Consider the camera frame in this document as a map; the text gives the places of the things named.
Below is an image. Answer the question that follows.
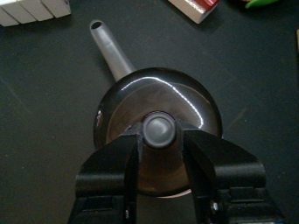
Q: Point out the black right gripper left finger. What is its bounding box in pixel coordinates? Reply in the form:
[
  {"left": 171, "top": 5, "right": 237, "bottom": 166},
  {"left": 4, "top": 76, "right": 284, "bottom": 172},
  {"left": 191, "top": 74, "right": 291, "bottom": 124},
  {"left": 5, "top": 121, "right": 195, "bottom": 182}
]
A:
[{"left": 66, "top": 122, "right": 144, "bottom": 224}]

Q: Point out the dark pan with grey handle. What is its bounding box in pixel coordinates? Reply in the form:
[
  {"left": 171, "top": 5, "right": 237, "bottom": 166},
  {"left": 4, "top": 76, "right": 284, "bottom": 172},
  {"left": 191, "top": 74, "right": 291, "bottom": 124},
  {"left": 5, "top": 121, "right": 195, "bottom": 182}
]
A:
[{"left": 88, "top": 19, "right": 196, "bottom": 200}]

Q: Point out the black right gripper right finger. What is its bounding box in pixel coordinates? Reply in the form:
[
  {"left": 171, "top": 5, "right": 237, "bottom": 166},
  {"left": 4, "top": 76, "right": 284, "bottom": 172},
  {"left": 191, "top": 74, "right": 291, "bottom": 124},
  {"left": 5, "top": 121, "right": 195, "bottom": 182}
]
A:
[{"left": 175, "top": 118, "right": 289, "bottom": 224}]

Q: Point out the white box with grey stripes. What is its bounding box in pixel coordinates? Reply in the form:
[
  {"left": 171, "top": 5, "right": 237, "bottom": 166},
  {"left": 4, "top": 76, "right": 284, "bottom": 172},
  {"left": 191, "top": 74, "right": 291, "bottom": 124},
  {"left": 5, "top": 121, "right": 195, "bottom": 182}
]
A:
[{"left": 0, "top": 0, "right": 72, "bottom": 28}]

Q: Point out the white box with red print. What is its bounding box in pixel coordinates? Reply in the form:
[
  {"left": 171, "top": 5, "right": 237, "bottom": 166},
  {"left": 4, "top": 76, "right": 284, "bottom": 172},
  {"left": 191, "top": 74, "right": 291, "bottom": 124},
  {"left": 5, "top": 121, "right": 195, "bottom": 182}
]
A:
[{"left": 167, "top": 0, "right": 221, "bottom": 25}]

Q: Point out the light green toy vegetable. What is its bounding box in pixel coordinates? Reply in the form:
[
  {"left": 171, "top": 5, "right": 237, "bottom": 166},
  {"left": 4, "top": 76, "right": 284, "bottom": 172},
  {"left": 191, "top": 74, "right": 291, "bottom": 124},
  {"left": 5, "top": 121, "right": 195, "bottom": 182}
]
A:
[{"left": 243, "top": 0, "right": 283, "bottom": 10}]

